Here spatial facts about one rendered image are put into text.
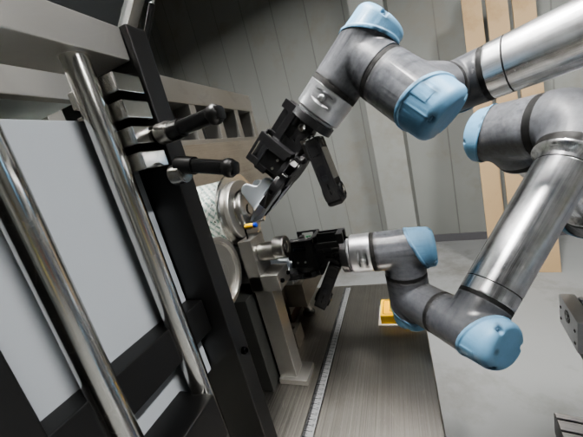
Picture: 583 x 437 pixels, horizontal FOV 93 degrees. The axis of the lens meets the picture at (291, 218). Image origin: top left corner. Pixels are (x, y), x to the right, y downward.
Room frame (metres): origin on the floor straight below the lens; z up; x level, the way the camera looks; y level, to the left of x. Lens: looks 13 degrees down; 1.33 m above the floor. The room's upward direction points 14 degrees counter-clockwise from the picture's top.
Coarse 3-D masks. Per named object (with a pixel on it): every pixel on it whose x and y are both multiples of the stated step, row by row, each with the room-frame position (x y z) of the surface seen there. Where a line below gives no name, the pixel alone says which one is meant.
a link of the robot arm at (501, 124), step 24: (528, 96) 0.52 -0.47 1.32; (480, 120) 0.58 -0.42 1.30; (504, 120) 0.53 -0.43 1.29; (528, 120) 0.48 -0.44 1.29; (480, 144) 0.57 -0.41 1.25; (504, 144) 0.53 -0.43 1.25; (528, 144) 0.49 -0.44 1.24; (504, 168) 0.58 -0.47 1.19; (528, 168) 0.55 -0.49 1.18; (576, 216) 0.63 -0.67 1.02
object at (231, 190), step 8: (232, 184) 0.51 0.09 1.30; (240, 184) 0.54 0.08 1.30; (232, 192) 0.50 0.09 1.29; (224, 200) 0.49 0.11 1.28; (232, 200) 0.50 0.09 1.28; (224, 208) 0.48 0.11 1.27; (232, 208) 0.49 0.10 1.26; (232, 216) 0.48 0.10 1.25; (232, 224) 0.48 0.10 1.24; (240, 232) 0.49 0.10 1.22; (248, 232) 0.52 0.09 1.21
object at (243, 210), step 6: (240, 192) 0.51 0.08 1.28; (234, 198) 0.51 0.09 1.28; (240, 198) 0.51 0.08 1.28; (234, 204) 0.50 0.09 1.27; (240, 204) 0.50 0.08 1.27; (246, 204) 0.53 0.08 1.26; (234, 210) 0.50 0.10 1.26; (240, 210) 0.49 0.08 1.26; (246, 210) 0.52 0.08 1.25; (252, 210) 0.53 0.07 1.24; (240, 216) 0.49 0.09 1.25; (246, 216) 0.51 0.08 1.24; (240, 222) 0.50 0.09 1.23; (246, 222) 0.50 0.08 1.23; (258, 222) 0.54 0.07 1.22
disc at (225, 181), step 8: (224, 176) 0.52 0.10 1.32; (240, 176) 0.56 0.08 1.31; (224, 184) 0.51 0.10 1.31; (216, 192) 0.48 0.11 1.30; (224, 192) 0.50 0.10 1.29; (216, 200) 0.48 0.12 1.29; (216, 208) 0.47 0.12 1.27; (224, 216) 0.48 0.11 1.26; (224, 224) 0.47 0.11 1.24; (224, 232) 0.47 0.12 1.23; (232, 232) 0.49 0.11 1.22; (232, 240) 0.48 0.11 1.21
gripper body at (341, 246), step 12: (300, 240) 0.54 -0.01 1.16; (312, 240) 0.55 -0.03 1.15; (324, 240) 0.54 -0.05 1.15; (336, 240) 0.53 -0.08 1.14; (300, 252) 0.53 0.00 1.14; (312, 252) 0.52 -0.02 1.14; (324, 252) 0.53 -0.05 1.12; (336, 252) 0.54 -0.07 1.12; (300, 264) 0.53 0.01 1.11; (312, 264) 0.52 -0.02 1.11; (324, 264) 0.53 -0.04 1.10; (348, 264) 0.49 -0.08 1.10; (312, 276) 0.52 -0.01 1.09
